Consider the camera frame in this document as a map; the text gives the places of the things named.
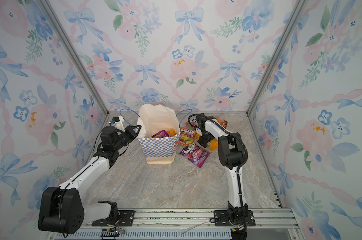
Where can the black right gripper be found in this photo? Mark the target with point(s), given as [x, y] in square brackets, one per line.
[203, 142]

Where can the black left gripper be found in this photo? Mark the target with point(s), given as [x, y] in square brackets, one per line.
[129, 131]

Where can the yellow mango gummy bag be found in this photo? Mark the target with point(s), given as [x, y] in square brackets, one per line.
[195, 141]
[172, 133]

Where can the purple grape gummy bag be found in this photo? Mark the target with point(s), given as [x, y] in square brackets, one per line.
[160, 134]

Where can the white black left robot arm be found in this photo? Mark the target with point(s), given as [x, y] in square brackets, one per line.
[62, 210]

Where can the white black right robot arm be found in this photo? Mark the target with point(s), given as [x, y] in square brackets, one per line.
[233, 155]

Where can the orange fruit candy pack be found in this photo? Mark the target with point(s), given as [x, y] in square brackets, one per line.
[186, 137]

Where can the purple fruit candy pack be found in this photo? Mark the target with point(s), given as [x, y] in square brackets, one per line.
[195, 155]

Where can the orange snack packet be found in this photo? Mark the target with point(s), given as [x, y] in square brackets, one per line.
[223, 123]

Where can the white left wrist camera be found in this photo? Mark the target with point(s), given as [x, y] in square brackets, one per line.
[118, 123]

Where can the metal base rail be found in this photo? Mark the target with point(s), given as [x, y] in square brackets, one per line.
[191, 224]

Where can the aluminium corner post left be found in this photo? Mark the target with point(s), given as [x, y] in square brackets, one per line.
[70, 49]

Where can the aluminium corner post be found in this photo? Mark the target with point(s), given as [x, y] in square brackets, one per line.
[282, 44]
[70, 49]

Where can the aluminium corner post right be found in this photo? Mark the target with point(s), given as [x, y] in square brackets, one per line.
[282, 44]

